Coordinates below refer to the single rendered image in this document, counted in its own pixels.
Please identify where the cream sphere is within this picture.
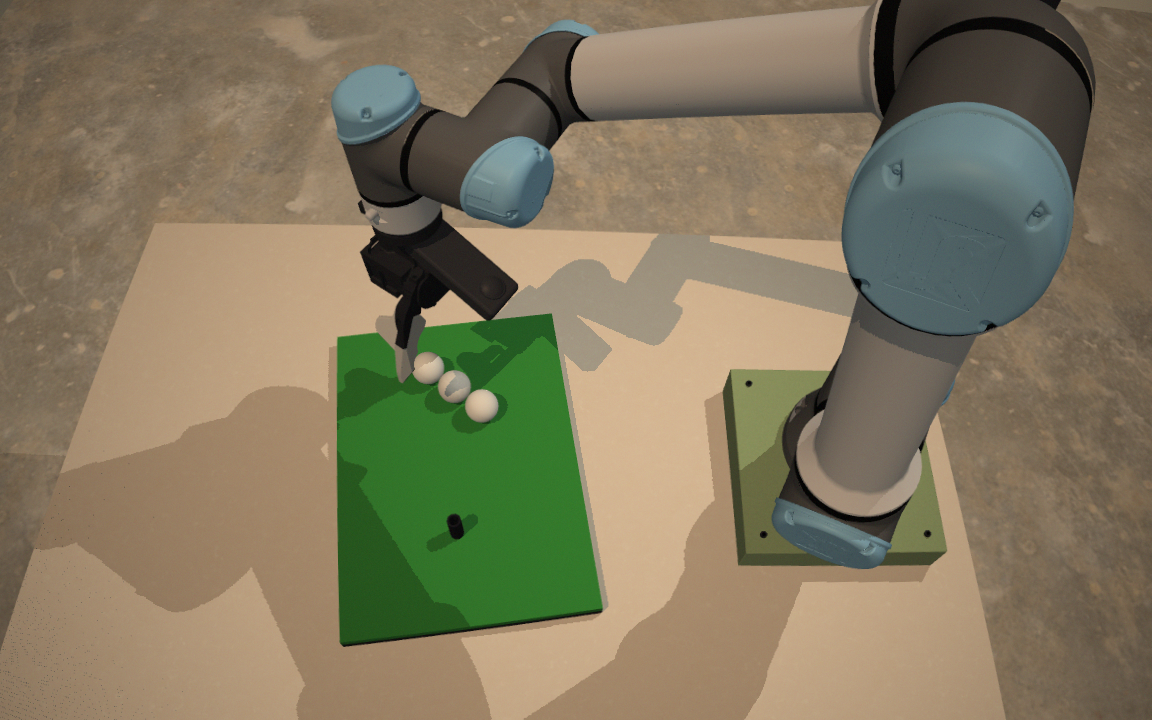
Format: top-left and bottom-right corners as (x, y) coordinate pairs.
(465, 389), (499, 423)

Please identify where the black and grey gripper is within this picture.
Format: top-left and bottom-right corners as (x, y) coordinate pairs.
(361, 209), (450, 384)

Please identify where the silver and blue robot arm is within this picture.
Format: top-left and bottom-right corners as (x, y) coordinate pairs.
(331, 0), (1096, 569)

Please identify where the green golf mat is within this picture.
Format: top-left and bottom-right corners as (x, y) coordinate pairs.
(338, 313), (602, 647)

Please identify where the light grey ball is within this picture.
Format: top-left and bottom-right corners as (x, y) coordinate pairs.
(438, 370), (471, 403)
(412, 353), (444, 384)

